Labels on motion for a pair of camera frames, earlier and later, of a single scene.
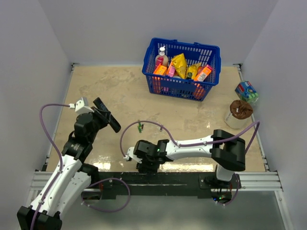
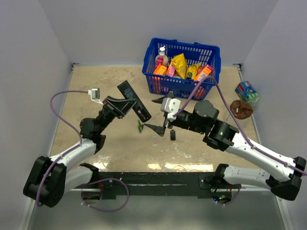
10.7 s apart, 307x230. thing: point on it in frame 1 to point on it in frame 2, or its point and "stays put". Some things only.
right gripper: [143, 166] to [160, 130]
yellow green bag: [192, 70] stays put
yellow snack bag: [180, 62] stays put
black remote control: [113, 123] to [127, 93]
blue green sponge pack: [245, 91] stays put
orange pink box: [160, 70] stays put
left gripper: [103, 116] to [119, 107]
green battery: [139, 127] stays put
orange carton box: [203, 73] stays put
